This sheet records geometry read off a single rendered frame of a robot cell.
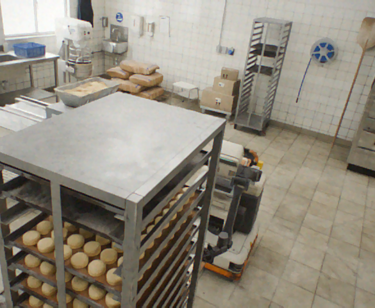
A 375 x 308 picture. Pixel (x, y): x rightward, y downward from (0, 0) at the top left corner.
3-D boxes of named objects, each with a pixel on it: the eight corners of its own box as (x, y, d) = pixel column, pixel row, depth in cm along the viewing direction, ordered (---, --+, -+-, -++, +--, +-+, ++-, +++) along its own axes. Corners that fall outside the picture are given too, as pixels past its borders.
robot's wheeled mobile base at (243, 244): (199, 216, 371) (202, 197, 359) (258, 238, 350) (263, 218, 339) (170, 256, 314) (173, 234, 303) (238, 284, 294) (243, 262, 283)
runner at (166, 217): (203, 171, 144) (204, 164, 143) (209, 172, 143) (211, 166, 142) (112, 273, 91) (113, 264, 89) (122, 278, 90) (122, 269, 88)
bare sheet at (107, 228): (121, 128, 150) (122, 125, 149) (208, 154, 137) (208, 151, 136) (2, 194, 100) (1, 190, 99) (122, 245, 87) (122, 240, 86)
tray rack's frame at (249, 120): (243, 117, 661) (263, 17, 582) (269, 124, 644) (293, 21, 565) (232, 127, 608) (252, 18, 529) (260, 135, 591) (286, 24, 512)
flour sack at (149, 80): (147, 88, 641) (148, 79, 633) (127, 83, 654) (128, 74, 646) (165, 80, 701) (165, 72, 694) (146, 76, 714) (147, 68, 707)
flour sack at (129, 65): (116, 69, 675) (116, 61, 668) (127, 66, 711) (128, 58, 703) (150, 77, 654) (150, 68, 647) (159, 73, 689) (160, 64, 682)
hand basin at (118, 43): (140, 70, 751) (143, 16, 703) (129, 73, 720) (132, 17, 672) (104, 61, 789) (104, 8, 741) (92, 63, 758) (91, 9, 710)
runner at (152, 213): (206, 151, 140) (208, 144, 139) (213, 153, 139) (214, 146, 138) (113, 246, 87) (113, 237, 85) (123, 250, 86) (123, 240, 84)
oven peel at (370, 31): (321, 145, 591) (364, 16, 522) (322, 144, 595) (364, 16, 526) (340, 150, 579) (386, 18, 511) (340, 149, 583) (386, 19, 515)
